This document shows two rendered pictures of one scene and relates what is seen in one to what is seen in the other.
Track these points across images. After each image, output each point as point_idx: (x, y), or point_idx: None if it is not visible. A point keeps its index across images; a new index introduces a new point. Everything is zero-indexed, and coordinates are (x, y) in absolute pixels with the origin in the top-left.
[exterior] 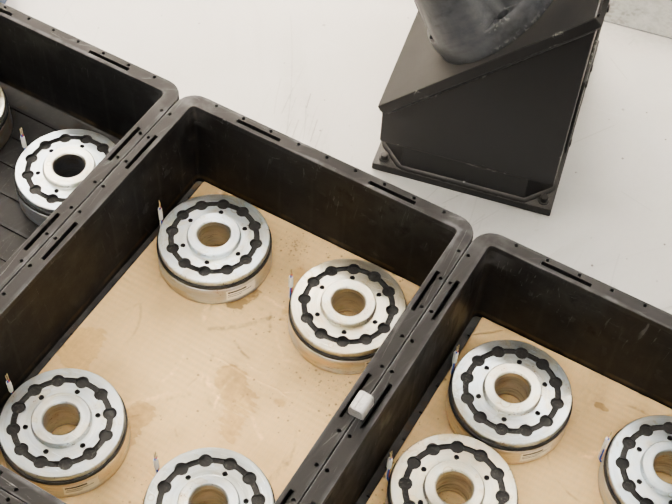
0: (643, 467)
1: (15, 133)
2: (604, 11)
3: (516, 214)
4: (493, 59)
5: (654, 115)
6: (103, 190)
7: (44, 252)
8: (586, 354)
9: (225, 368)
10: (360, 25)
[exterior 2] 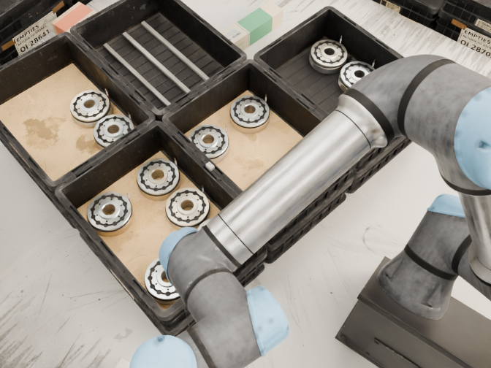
0: None
1: None
2: (366, 303)
3: (338, 323)
4: (372, 275)
5: None
6: (321, 117)
7: (298, 98)
8: None
9: (261, 163)
10: (469, 294)
